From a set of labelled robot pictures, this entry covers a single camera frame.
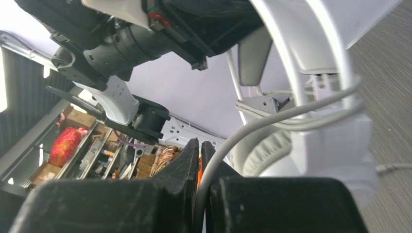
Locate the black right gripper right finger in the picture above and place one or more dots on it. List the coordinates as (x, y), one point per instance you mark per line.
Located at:
(236, 204)

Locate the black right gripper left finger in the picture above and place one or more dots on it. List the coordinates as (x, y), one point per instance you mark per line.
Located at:
(160, 204)

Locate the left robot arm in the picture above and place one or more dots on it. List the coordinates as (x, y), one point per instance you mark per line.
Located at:
(99, 46)

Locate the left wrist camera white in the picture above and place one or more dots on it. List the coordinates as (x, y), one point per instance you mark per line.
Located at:
(128, 10)

